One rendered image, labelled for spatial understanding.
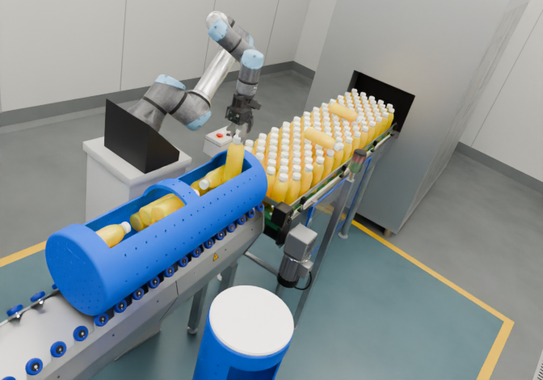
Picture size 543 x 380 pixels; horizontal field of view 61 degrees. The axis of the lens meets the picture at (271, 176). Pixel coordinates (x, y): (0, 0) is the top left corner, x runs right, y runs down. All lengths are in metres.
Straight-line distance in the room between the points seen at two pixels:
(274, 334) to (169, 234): 0.47
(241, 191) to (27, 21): 2.84
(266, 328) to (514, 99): 4.80
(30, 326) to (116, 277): 0.33
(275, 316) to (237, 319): 0.13
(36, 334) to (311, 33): 5.87
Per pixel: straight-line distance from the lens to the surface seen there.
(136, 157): 1.89
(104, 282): 1.44
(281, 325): 1.57
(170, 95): 1.94
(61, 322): 1.65
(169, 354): 2.71
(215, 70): 2.07
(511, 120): 5.95
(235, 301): 1.59
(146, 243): 1.51
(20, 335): 1.63
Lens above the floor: 2.20
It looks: 31 degrees down
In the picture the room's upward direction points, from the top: 16 degrees clockwise
